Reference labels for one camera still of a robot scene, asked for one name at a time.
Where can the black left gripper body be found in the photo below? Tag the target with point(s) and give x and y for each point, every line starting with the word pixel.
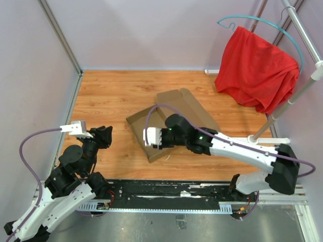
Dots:
pixel 91 146

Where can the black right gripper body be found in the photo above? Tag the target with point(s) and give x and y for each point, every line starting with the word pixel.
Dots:
pixel 168 140

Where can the brown cardboard box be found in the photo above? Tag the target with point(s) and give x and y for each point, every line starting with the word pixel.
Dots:
pixel 189 108

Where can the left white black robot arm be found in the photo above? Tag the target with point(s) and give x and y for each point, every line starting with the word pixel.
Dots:
pixel 68 186

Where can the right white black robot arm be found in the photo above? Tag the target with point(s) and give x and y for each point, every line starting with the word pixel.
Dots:
pixel 278 168

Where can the red cloth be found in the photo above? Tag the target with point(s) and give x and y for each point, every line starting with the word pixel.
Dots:
pixel 256 73

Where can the teal clothes hanger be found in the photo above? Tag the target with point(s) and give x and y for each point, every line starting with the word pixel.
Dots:
pixel 276 26

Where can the white metal clothes rack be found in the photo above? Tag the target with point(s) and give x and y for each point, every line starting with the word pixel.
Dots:
pixel 314 77

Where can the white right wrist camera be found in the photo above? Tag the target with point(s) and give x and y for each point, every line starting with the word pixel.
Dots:
pixel 152 137

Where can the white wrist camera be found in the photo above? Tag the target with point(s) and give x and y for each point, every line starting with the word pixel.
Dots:
pixel 77 129
pixel 152 137

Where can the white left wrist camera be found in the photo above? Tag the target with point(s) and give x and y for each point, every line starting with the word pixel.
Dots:
pixel 77 129

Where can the grey slotted cable duct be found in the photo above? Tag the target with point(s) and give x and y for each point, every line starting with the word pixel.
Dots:
pixel 94 206

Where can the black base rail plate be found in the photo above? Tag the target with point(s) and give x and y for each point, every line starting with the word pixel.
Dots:
pixel 173 194

